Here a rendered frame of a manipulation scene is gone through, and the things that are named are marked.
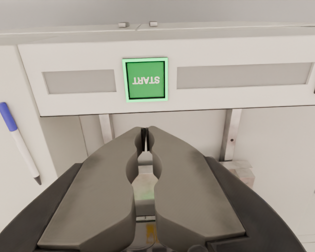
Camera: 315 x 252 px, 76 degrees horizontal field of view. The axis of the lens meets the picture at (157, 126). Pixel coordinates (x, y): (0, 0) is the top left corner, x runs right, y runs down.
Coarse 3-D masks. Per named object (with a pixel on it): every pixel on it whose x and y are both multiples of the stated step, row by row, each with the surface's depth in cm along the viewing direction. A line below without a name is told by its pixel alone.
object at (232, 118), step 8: (232, 112) 41; (240, 112) 41; (232, 120) 42; (224, 128) 46; (232, 128) 43; (224, 136) 46; (232, 136) 44; (224, 144) 46; (232, 144) 45; (224, 152) 46; (232, 152) 46; (224, 160) 47
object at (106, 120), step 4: (100, 116) 40; (104, 116) 40; (108, 116) 41; (100, 120) 41; (104, 120) 41; (108, 120) 41; (100, 124) 41; (104, 124) 41; (108, 124) 41; (112, 124) 44; (104, 128) 42; (108, 128) 42; (112, 128) 44; (104, 132) 42; (108, 132) 42; (112, 132) 44; (104, 136) 43; (108, 136) 43; (112, 136) 43; (104, 140) 43; (108, 140) 43
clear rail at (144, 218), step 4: (136, 216) 48; (140, 216) 48; (144, 216) 48; (148, 216) 48; (152, 216) 48; (136, 220) 48; (140, 220) 48; (144, 220) 48; (148, 220) 48; (152, 220) 48
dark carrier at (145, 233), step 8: (136, 224) 49; (144, 224) 49; (152, 224) 49; (136, 232) 50; (144, 232) 50; (152, 232) 51; (136, 240) 52; (144, 240) 52; (152, 240) 52; (128, 248) 53; (136, 248) 53; (144, 248) 53; (152, 248) 53; (160, 248) 54; (168, 248) 54
